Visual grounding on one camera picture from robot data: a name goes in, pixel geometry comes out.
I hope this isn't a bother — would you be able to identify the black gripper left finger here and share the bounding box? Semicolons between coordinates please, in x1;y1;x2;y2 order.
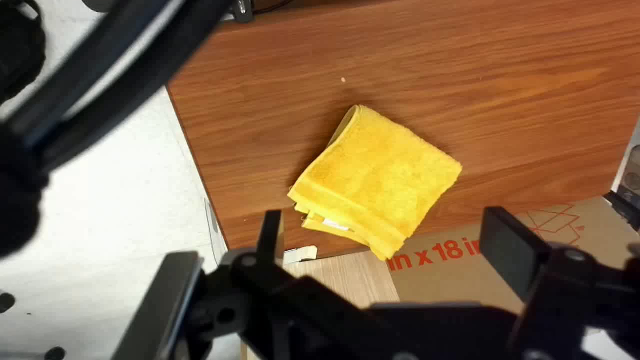
213;209;367;320

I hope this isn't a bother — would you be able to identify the dark object at table edge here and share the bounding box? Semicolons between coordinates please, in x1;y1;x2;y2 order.
601;119;640;233

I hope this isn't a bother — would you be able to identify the light wood board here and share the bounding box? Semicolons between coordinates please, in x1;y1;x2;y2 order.
285;251;403;313

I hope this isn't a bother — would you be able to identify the small white paper scrap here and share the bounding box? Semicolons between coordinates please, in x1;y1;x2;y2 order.
282;245;321;268

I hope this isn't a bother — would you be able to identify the yellow microfiber towel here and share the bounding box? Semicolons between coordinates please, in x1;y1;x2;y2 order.
285;103;464;263

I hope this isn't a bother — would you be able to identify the black round object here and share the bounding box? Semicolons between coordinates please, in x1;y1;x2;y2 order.
0;0;48;106

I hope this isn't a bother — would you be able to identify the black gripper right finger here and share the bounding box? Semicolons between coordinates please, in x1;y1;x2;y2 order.
477;204;640;317

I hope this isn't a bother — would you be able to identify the brown printed cardboard box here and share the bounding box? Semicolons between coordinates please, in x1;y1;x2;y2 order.
384;194;640;317

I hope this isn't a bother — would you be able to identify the thick black cable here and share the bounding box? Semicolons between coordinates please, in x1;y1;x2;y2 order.
36;0;236;174
0;0;176;139

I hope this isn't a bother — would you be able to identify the black cable connector bundle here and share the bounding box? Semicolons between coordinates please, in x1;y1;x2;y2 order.
0;122;54;261

